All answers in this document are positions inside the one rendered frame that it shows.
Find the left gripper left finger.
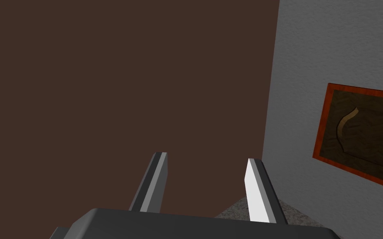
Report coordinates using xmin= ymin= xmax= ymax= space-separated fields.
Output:
xmin=128 ymin=151 xmax=169 ymax=214

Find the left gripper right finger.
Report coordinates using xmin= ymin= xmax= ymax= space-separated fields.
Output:
xmin=244 ymin=158 xmax=289 ymax=225

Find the red framed dark picture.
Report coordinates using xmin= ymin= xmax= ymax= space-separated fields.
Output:
xmin=312 ymin=83 xmax=383 ymax=195

